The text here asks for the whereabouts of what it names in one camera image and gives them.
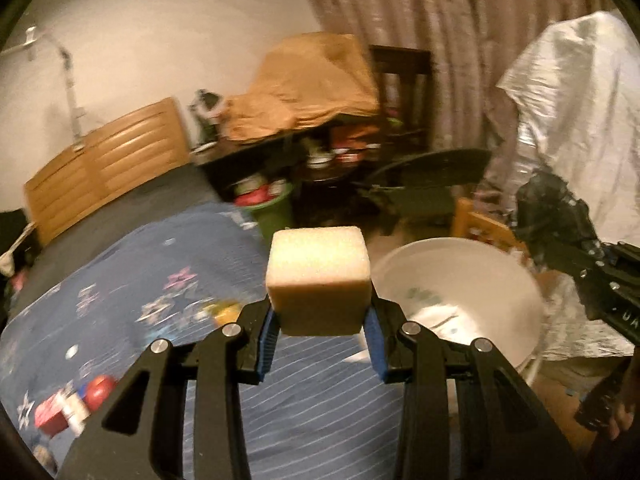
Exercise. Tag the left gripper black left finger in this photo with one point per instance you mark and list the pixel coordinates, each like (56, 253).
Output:
(137, 433)

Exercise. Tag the light wooden chair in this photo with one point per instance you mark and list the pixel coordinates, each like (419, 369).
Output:
(470, 224)

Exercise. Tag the crumpled brown paper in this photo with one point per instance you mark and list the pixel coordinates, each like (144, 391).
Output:
(303, 82)

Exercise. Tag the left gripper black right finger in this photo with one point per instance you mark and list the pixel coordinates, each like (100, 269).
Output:
(505, 431)

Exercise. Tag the red apple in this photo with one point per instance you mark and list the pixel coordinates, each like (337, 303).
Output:
(98, 390)

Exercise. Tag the tan sponge cube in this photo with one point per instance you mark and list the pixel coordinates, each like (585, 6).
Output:
(319, 281)

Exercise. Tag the black plastic bag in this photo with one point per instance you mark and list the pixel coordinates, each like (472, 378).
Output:
(555, 225)

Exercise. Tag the dark cluttered desk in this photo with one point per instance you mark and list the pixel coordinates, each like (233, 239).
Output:
(322, 166)

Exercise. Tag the red rectangular box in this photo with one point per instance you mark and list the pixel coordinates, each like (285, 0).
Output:
(50, 418)

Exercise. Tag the dark wooden chair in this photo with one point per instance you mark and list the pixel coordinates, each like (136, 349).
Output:
(404, 78)

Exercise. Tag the green trash bin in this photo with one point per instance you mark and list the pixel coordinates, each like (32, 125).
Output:
(274, 215)

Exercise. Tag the black desk lamp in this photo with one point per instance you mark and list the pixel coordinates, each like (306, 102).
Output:
(206, 109)

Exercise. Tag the white floral plastic basin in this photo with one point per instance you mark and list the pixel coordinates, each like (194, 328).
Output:
(461, 290)

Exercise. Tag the white rolled sock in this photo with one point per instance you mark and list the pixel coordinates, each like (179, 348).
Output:
(75, 412)

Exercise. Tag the brown patterned curtain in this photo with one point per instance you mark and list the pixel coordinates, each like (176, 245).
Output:
(471, 42)

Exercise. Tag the grey bed sheet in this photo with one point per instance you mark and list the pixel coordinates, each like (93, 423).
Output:
(155, 200)

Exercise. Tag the wooden bed headboard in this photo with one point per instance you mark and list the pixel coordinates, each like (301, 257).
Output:
(107, 163)

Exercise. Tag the white silvery plastic sheet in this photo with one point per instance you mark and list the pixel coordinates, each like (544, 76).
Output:
(576, 88)

